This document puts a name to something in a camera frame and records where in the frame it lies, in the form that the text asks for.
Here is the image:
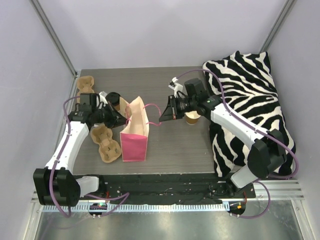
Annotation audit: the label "brown paper coffee cup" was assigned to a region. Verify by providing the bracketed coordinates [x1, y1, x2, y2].
[185, 111, 201, 125]

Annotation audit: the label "black plastic cup lid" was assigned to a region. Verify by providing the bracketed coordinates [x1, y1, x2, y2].
[105, 92, 121, 106]

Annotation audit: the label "zebra print pillow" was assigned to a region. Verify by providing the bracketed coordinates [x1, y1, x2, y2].
[202, 51, 296, 177]

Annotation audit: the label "aluminium frame rail front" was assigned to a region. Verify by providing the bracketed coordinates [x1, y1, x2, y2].
[31, 181, 306, 213]

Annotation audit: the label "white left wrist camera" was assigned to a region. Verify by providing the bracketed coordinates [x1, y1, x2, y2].
[99, 91, 108, 105]

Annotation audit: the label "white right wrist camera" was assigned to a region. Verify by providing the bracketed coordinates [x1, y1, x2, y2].
[168, 77, 184, 98]

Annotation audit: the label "brown pulp cup carrier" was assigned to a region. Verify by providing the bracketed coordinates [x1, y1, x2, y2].
[90, 124, 122, 163]

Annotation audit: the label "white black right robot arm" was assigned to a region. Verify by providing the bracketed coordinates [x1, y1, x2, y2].
[159, 77, 287, 198]

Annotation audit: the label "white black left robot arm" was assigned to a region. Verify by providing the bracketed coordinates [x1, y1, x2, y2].
[33, 93, 127, 207]

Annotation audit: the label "paper cakes bag pink handles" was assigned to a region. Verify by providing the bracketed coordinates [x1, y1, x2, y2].
[120, 96, 161, 163]

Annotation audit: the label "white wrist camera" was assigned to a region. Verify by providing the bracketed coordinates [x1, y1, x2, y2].
[99, 91, 108, 105]
[168, 77, 184, 98]

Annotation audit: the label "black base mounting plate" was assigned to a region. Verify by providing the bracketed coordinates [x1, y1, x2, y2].
[92, 173, 253, 201]

